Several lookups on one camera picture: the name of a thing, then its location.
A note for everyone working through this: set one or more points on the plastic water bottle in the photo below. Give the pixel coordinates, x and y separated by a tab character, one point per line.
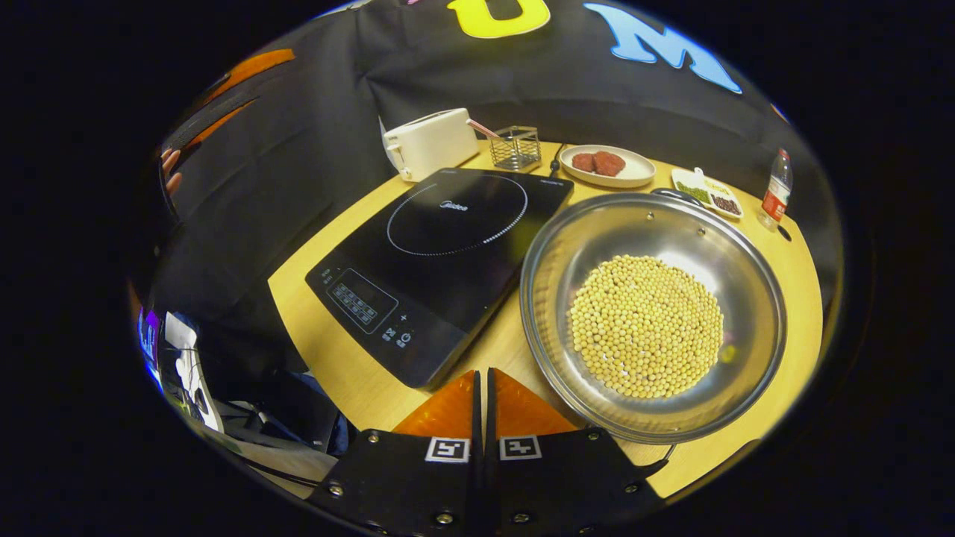
776	194

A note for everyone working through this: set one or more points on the round white plate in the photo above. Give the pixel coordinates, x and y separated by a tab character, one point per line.
634	173

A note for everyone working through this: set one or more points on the stainless steel pot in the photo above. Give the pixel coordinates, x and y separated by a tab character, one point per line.
567	253

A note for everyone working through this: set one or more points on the person's dark trousers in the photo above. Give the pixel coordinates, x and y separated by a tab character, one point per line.
313	418

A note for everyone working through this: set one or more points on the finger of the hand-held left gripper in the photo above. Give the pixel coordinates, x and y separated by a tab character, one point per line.
254	66
209	123

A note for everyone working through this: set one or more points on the white toaster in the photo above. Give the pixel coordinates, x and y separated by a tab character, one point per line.
433	142

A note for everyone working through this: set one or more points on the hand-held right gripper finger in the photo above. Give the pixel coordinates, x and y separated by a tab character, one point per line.
491	418
476	418

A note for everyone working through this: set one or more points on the pink striped straw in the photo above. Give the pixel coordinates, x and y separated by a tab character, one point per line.
481	128

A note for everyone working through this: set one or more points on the white divided bean dish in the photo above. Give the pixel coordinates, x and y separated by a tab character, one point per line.
705	192

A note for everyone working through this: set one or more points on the large red meat piece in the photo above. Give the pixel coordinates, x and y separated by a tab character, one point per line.
609	164

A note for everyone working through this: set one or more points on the blue lit screen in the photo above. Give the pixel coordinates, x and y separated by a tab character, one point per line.
148	343

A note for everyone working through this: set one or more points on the small red meat piece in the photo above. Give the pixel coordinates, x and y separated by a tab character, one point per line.
583	162

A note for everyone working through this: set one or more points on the pile of soybeans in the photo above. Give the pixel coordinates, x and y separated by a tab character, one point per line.
645	328

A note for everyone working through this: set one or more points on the black induction cooktop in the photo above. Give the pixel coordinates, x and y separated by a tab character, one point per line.
448	253

